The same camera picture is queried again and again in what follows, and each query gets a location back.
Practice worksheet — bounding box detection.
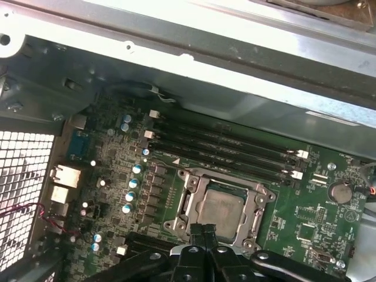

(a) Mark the silver CPU plate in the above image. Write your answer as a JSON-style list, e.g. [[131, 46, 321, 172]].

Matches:
[[196, 187, 250, 239]]

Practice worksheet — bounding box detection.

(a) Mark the metal socket cover frame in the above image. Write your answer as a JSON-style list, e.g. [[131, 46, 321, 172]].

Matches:
[[187, 173, 267, 244]]

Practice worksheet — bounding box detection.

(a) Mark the metal wire locking lever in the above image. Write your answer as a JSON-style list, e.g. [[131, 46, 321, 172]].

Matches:
[[254, 207, 265, 237]]

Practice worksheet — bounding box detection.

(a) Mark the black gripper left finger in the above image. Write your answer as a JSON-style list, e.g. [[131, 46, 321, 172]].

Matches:
[[83, 223, 210, 282]]

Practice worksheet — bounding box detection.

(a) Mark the black RAM slot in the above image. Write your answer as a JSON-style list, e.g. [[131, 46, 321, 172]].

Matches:
[[148, 122, 306, 171], [146, 140, 296, 189], [127, 231, 192, 259], [145, 129, 304, 180], [148, 110, 309, 161], [116, 245, 165, 265]]

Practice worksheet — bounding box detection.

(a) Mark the black PC case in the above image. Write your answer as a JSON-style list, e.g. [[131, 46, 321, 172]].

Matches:
[[0, 0, 376, 282]]

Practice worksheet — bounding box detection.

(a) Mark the CPU socket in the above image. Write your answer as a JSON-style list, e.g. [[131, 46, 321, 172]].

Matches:
[[163, 169, 277, 253]]

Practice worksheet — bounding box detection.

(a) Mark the silver USB port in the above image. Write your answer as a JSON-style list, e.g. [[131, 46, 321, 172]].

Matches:
[[50, 186, 70, 204]]

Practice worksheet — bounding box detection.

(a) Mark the green motherboard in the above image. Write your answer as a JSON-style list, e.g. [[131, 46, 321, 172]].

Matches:
[[63, 88, 371, 282]]

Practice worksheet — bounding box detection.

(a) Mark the silver ethernet port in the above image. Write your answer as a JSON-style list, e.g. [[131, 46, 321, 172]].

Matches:
[[50, 163, 82, 189]]

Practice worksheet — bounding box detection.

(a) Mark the round coin battery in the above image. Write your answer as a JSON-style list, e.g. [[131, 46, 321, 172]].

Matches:
[[328, 180, 353, 205]]

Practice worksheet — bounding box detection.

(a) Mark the red black wire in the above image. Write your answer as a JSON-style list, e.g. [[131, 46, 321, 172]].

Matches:
[[0, 202, 82, 237]]

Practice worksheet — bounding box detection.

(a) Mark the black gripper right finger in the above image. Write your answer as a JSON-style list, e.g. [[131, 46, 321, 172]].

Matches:
[[204, 223, 352, 282]]

